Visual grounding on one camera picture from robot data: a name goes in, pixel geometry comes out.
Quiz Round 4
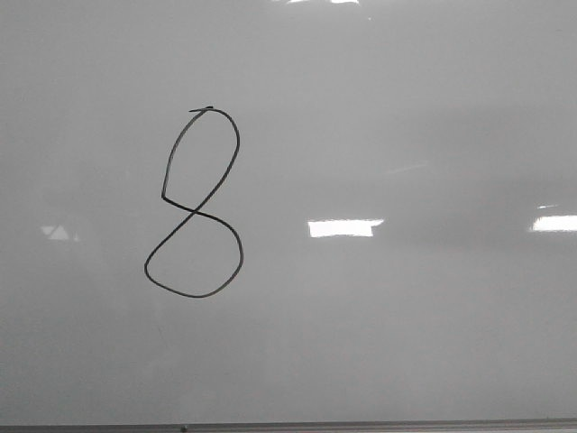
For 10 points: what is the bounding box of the white glossy whiteboard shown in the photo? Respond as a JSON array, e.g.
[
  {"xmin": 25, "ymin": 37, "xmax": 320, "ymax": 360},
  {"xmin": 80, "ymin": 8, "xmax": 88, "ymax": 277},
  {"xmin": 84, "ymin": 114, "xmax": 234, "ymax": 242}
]
[{"xmin": 1, "ymin": 1, "xmax": 576, "ymax": 425}]

